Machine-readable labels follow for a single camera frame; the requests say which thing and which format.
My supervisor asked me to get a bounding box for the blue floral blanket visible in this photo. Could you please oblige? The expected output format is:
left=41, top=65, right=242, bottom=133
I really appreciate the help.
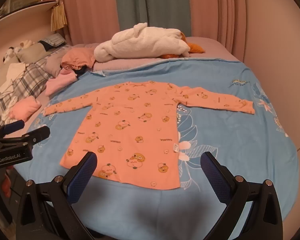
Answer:
left=14, top=57, right=298, bottom=240

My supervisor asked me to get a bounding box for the orange cartoon print shirt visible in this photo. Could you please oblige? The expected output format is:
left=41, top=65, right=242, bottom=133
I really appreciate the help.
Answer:
left=43, top=81, right=256, bottom=190

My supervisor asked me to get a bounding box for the person's left hand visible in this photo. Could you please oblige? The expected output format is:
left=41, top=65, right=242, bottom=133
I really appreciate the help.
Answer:
left=0, top=169, right=12, bottom=203

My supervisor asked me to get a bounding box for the salmon crumpled cloth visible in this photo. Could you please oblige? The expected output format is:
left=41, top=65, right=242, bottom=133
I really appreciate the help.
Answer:
left=61, top=47, right=97, bottom=72

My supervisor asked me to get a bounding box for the white stuffed toy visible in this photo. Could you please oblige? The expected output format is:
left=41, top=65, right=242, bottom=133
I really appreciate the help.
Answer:
left=2, top=39, right=36, bottom=63

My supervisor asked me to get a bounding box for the teal curtain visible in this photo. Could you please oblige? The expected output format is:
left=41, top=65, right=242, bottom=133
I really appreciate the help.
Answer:
left=114, top=0, right=193, bottom=37

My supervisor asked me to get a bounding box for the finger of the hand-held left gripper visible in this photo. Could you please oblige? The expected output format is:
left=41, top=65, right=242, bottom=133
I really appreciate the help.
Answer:
left=5, top=126, right=51, bottom=147
left=2, top=119, right=25, bottom=135

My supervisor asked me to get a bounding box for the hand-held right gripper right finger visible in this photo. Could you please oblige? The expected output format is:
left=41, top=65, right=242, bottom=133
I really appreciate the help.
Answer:
left=200, top=151, right=283, bottom=240

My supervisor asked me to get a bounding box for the pink folded garment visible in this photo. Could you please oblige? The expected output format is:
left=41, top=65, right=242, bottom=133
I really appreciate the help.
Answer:
left=9, top=98, right=40, bottom=121

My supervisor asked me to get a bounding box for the pink curtain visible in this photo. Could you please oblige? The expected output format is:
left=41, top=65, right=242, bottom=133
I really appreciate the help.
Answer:
left=187, top=0, right=248, bottom=63
left=62, top=0, right=120, bottom=46

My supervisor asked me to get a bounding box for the white plush blanket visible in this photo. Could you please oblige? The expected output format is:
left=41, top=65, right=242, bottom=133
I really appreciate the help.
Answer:
left=94, top=23, right=190, bottom=62

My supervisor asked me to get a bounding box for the beige tassel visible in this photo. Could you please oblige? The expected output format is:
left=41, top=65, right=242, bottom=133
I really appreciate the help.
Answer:
left=51, top=2, right=68, bottom=32

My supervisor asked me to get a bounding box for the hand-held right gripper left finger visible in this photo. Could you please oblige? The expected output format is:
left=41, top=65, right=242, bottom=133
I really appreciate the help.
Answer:
left=15, top=151, right=98, bottom=240

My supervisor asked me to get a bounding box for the light pink garment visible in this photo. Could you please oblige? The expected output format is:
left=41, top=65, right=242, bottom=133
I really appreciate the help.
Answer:
left=45, top=69, right=78, bottom=96

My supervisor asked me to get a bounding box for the pink bed sheet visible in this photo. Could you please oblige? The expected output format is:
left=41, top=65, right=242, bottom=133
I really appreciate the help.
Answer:
left=70, top=36, right=242, bottom=72

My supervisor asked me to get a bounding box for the orange plush toy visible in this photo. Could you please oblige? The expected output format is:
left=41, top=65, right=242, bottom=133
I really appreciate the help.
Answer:
left=162, top=31, right=206, bottom=59

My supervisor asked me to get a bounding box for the white cloth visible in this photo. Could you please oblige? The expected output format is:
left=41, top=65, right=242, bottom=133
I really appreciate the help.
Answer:
left=0, top=62, right=28, bottom=96

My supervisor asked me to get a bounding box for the striped pillow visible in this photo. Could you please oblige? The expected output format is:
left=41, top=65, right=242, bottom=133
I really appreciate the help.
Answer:
left=39, top=33, right=67, bottom=48

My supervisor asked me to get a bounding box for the grey pillow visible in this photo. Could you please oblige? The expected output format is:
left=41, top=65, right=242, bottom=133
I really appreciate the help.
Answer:
left=16, top=42, right=65, bottom=63

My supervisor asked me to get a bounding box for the curved bed headboard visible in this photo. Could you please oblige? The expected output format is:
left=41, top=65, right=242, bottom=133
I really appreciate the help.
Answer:
left=0, top=0, right=60, bottom=63

